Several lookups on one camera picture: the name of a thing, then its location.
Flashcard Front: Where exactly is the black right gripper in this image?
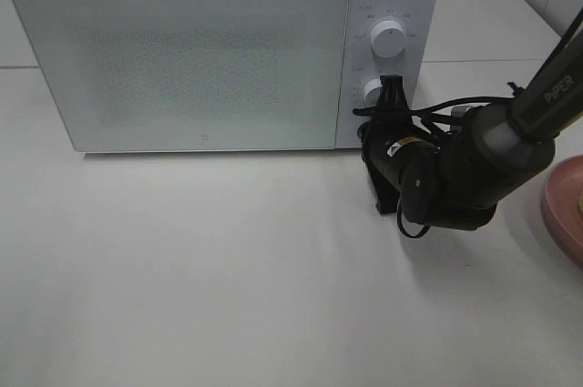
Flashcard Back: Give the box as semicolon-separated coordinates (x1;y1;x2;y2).
359;75;440;217

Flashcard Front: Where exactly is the pink round plate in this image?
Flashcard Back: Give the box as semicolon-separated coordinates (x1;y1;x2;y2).
541;155;582;269

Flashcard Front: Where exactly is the sandwich with lettuce and cheese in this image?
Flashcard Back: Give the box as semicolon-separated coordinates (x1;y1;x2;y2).
578;193;583;218

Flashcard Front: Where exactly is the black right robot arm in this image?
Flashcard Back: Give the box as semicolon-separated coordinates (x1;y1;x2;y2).
353;15;582;238

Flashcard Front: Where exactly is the lower white timer knob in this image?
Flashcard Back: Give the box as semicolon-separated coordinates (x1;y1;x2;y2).
362;77;383;107

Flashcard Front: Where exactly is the upper white power knob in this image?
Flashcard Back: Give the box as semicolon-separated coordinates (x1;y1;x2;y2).
369;18;407;59

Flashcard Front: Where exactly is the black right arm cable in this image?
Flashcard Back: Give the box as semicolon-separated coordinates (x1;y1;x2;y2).
353;81;525;239

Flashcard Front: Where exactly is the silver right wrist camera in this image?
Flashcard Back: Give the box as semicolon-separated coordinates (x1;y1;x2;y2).
450;105;474;118

